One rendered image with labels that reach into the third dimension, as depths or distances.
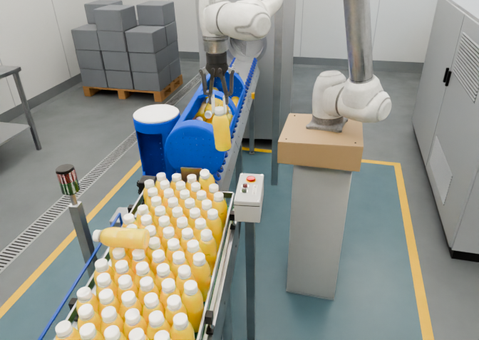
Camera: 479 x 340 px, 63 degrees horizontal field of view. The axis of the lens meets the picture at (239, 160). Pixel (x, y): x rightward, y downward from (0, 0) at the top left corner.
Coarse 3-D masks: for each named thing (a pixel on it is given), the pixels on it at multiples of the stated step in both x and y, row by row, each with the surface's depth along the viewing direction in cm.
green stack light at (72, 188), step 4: (76, 180) 143; (60, 184) 141; (64, 184) 140; (68, 184) 141; (72, 184) 141; (76, 184) 143; (64, 188) 141; (68, 188) 141; (72, 188) 142; (76, 188) 143; (64, 192) 142; (68, 192) 142; (72, 192) 143; (76, 192) 144
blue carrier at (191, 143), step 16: (208, 80) 236; (240, 80) 248; (240, 96) 238; (192, 112) 231; (176, 128) 178; (192, 128) 176; (208, 128) 177; (176, 144) 181; (192, 144) 180; (208, 144) 179; (176, 160) 186; (192, 160) 185; (208, 160) 183
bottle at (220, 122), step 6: (222, 114) 150; (216, 120) 150; (222, 120) 150; (228, 120) 152; (216, 126) 151; (222, 126) 151; (228, 126) 153; (216, 132) 153; (222, 132) 152; (228, 132) 154; (216, 138) 155; (222, 138) 154; (228, 138) 155; (216, 144) 157; (222, 144) 155; (228, 144) 156; (222, 150) 157
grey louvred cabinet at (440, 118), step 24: (456, 0) 333; (456, 24) 307; (432, 48) 380; (456, 48) 300; (432, 72) 370; (456, 72) 290; (432, 96) 359; (456, 96) 286; (432, 120) 350; (456, 120) 280; (432, 144) 341; (456, 144) 274; (432, 168) 330; (456, 168) 268; (432, 192) 338; (456, 192) 263; (456, 216) 258; (456, 240) 261
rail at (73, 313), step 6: (138, 198) 171; (138, 204) 170; (132, 210) 164; (108, 252) 143; (108, 258) 143; (90, 282) 130; (90, 288) 130; (72, 312) 120; (66, 318) 118; (72, 318) 120
